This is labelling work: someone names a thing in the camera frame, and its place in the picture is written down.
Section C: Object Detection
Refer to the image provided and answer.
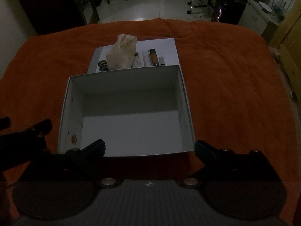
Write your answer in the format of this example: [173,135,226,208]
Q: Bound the dark wardrobe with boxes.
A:
[12,0,88,35]

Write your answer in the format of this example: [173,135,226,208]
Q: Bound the white plate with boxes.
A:
[259,1,274,13]

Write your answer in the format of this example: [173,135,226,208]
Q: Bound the white cardboard box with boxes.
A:
[58,65,195,157]

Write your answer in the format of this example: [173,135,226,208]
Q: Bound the printed sachet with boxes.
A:
[132,56,144,69]

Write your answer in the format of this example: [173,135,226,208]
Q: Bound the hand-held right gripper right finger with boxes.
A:
[177,140,281,188]

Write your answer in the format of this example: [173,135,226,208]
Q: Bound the orange blanket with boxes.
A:
[0,18,297,219]

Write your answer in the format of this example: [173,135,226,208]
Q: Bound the black computer tower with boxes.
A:
[211,2,245,25]

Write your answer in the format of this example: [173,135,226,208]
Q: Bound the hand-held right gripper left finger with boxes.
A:
[21,139,123,188]

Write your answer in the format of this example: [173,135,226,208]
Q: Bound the clear plastic tube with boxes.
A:
[142,50,150,68]

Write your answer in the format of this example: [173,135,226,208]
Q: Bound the white paper sheet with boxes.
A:
[96,38,180,74]

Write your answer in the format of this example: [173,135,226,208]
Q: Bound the orange-brown cosmetic tube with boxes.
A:
[148,48,160,66]

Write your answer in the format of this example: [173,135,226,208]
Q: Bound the yellow wooden furniture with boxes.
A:
[268,3,301,102]

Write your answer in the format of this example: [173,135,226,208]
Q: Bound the white cabinet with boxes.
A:
[237,0,279,36]

